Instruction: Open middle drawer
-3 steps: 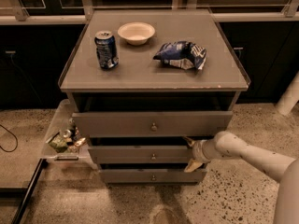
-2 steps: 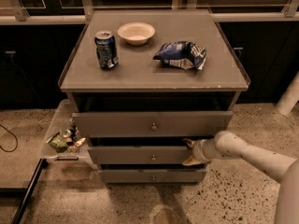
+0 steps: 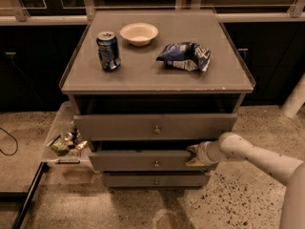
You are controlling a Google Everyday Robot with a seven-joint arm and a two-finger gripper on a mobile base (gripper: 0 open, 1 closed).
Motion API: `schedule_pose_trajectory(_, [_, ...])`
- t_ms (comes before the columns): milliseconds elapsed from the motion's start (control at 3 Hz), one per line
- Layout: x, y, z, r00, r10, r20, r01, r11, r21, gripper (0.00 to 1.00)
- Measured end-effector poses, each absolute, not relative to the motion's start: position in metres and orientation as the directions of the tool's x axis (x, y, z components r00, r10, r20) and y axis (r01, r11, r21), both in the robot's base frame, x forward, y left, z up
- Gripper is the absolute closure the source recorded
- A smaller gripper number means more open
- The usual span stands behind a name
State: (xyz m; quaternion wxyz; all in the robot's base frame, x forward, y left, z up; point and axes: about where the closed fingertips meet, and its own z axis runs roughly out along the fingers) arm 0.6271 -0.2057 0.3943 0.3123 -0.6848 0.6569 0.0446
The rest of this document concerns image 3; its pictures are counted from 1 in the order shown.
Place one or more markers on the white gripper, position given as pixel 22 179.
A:
pixel 202 154

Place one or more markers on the grey drawer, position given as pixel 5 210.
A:
pixel 144 161
pixel 137 180
pixel 153 126

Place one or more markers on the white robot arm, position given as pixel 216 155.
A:
pixel 287 170

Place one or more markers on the grey bottom drawer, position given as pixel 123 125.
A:
pixel 137 180

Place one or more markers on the grey top drawer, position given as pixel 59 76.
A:
pixel 153 126

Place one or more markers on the grey drawer cabinet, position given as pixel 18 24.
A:
pixel 144 86

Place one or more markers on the blue chip bag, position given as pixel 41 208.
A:
pixel 187 56

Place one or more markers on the clear plastic bin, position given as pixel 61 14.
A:
pixel 80 148

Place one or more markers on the white paper bowl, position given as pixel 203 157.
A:
pixel 139 34

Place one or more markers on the green snack packet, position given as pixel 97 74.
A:
pixel 59 147

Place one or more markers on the blue soda can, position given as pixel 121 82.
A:
pixel 108 50

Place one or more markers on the white post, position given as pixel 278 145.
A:
pixel 295 100

